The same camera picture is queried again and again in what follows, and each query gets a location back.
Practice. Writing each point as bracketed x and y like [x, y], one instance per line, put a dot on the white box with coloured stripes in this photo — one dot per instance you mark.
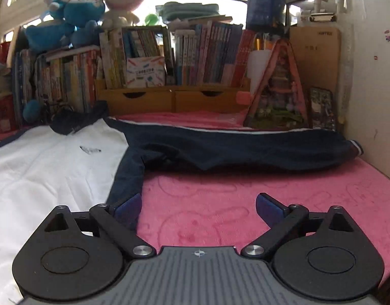
[145, 73]

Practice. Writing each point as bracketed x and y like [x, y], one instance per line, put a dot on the small green plush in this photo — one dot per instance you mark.
[150, 19]

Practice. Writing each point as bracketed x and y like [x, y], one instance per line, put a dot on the miniature black bicycle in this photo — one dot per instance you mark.
[60, 109]

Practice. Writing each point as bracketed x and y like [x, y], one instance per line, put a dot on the tall blue box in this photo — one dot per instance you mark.
[261, 3]

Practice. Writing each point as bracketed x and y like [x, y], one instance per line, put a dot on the row of paperback books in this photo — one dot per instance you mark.
[214, 57]

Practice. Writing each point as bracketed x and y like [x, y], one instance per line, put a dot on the blue cat plush toy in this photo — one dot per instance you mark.
[83, 9]

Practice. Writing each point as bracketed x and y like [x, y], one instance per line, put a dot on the phone with photo screen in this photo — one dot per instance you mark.
[322, 108]

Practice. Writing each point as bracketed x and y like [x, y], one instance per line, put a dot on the pink rabbit-pattern blanket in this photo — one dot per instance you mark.
[214, 197]

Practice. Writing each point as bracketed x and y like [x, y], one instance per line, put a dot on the blue plush toy white ears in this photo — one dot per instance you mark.
[45, 35]

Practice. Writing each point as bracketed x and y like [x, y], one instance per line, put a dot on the small pink box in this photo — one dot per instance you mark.
[243, 98]

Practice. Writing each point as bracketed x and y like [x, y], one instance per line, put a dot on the navy and white jacket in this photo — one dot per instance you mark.
[39, 171]

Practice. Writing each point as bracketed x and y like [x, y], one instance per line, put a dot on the wooden organizer with drawers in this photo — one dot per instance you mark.
[150, 101]

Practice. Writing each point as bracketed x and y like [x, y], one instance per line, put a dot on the brown clipboard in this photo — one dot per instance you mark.
[315, 54]

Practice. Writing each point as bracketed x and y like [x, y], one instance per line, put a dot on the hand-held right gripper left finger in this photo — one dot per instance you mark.
[130, 208]

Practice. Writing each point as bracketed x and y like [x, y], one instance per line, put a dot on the red plastic crate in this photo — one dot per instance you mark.
[2, 114]

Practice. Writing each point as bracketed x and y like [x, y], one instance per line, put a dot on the triangular pink toy house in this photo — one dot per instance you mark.
[277, 101]

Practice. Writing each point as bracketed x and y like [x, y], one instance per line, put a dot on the folded teal cloth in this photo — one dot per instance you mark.
[188, 9]

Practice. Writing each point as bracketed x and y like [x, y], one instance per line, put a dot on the blue plush ball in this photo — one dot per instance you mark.
[31, 109]

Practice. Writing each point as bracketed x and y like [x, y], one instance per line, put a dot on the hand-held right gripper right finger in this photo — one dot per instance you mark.
[268, 208]

